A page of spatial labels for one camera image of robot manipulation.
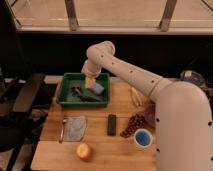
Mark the light blue sponge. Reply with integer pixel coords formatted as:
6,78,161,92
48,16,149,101
89,83,105,95

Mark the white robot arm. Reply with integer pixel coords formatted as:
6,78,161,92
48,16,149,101
82,41,213,171

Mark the dark brush in tray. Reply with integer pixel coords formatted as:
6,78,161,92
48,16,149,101
71,86,98,102

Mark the green plastic tray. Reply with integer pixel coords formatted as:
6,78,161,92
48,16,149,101
57,73,110,107

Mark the black rectangular block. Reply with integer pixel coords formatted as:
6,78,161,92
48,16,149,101
107,114,117,136

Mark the metal spoon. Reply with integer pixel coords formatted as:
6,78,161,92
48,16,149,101
59,118,67,144

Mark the grey blue cloth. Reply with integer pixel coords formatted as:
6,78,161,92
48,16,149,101
65,116,87,142

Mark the yellow banana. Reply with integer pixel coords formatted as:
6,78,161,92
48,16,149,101
130,87,142,107

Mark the bunch of dark grapes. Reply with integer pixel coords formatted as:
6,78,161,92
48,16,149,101
120,114,145,138

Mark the purple bowl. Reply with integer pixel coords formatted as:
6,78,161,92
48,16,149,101
144,105,155,127

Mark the black chair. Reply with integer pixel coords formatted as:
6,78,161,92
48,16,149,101
0,72,46,171

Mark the yellow red apple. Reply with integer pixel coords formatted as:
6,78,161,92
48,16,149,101
76,143,92,161

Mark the white cup blue inside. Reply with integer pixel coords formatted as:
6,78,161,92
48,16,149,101
134,129,153,149

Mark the blue grey background object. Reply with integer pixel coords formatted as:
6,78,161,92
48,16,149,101
180,70,206,87

